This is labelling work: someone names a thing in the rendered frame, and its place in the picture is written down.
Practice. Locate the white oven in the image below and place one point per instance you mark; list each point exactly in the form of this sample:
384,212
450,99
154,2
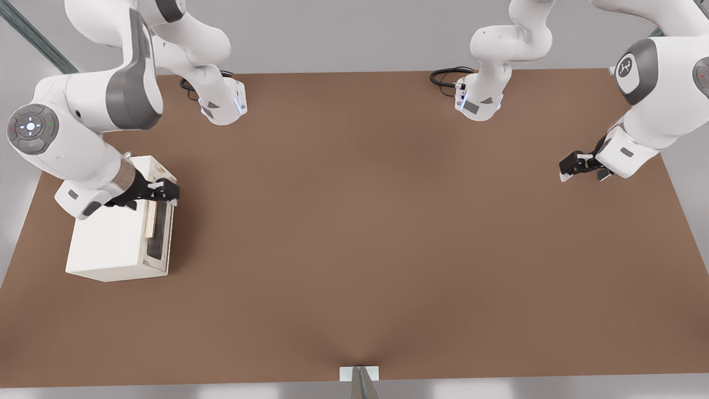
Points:
111,244

